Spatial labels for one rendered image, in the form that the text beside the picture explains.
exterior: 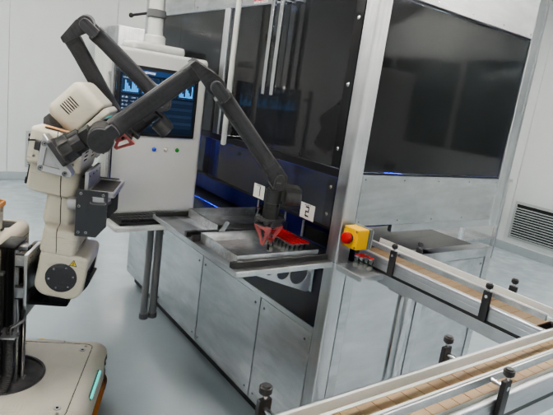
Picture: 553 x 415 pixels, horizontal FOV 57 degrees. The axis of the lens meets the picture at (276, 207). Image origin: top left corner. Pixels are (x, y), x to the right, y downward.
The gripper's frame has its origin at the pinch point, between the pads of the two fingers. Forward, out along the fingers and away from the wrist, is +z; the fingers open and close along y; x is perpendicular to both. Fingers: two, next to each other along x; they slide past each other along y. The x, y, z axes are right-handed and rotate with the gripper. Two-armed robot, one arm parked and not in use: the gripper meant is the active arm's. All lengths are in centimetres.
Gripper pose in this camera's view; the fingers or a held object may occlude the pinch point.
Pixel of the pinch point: (266, 241)
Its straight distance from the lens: 182.3
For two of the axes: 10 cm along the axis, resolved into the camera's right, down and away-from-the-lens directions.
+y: 6.4, -0.8, 7.7
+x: -7.6, -2.5, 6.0
